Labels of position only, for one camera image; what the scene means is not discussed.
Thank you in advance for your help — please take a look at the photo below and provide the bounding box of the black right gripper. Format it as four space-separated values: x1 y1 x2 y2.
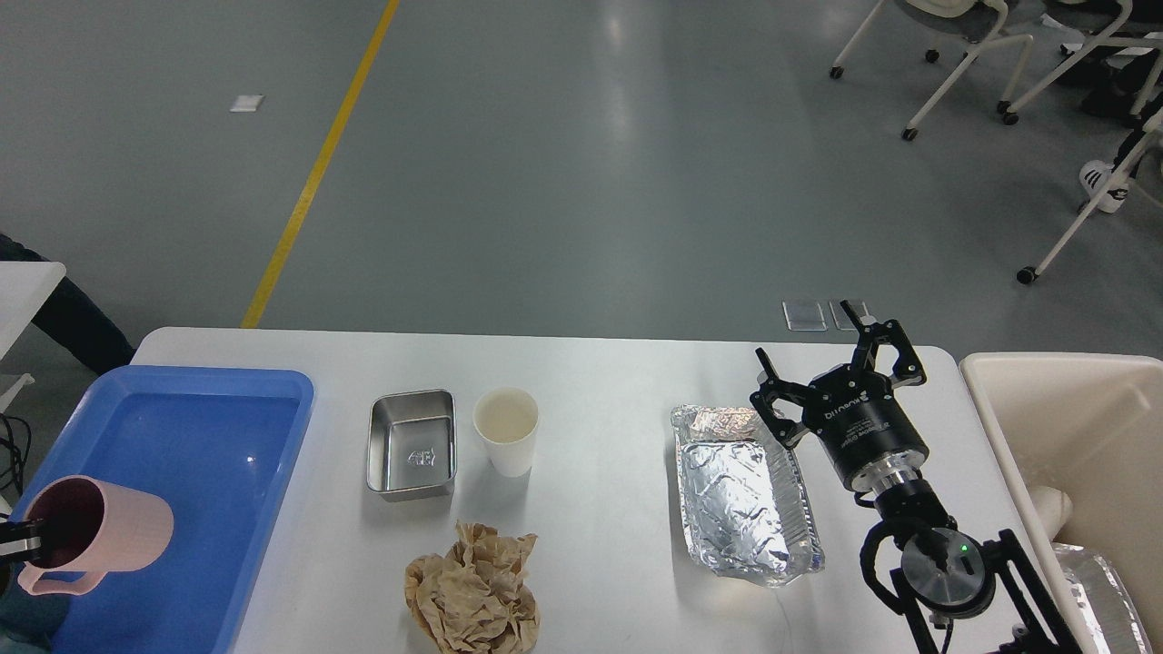
750 300 932 491

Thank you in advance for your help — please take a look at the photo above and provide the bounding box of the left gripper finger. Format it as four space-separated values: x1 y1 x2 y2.
1 519 45 560

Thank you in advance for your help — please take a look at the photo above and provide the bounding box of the pink mug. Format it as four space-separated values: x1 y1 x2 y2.
16 475 174 596

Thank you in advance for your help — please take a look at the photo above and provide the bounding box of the aluminium foil tray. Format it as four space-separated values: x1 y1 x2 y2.
670 404 826 589

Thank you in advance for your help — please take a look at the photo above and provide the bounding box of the steel rectangular container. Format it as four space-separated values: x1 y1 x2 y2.
365 389 457 502

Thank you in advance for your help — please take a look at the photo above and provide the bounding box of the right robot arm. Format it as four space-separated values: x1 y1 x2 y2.
750 301 1080 653

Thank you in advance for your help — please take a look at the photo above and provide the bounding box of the floor outlet plate right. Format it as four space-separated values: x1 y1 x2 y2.
828 299 876 332

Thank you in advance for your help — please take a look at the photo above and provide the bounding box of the floor outlet plate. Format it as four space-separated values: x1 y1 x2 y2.
782 301 828 332
828 299 876 332

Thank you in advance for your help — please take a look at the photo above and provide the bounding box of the floor outlet plate left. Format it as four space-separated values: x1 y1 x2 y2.
782 301 828 332

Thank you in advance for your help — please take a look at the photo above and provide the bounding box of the blue plastic tray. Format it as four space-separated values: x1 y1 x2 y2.
15 365 314 653

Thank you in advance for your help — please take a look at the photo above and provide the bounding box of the person in dark jeans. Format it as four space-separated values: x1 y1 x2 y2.
33 276 136 376

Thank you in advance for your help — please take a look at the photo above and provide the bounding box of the beige plastic bin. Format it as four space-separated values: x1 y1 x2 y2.
959 351 1162 653

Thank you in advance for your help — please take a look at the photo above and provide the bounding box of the white side table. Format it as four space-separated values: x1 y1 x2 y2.
1 262 66 358

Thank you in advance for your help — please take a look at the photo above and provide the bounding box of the foil tray in bin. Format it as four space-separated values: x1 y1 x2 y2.
1051 542 1153 653

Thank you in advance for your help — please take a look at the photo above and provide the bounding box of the white sneaker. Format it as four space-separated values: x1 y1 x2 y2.
1079 159 1129 214

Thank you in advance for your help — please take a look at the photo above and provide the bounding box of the white paper cup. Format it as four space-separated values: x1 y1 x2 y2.
472 388 540 479

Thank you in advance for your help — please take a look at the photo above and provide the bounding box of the white office chair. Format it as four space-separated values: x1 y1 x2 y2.
830 0 1037 142

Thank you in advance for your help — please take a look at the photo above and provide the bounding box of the white chair at right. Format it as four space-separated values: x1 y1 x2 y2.
1015 109 1162 285

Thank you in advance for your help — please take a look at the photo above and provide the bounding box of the crumpled brown paper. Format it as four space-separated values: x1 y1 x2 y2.
404 521 541 653

